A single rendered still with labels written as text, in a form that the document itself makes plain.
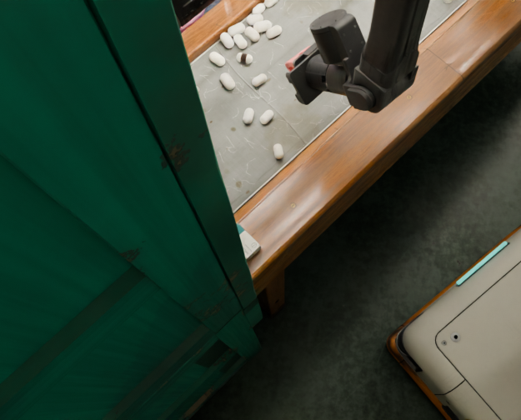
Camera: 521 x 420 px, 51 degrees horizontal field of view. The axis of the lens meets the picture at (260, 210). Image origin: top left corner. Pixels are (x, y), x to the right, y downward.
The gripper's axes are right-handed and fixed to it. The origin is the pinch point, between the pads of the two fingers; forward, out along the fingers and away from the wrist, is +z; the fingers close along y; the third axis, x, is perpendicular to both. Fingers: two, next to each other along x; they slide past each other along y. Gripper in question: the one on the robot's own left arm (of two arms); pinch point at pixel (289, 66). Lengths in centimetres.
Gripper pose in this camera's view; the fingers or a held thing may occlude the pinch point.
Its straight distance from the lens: 101.9
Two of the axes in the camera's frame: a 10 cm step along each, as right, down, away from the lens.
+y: -7.2, 6.6, -1.9
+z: -5.0, -3.1, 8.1
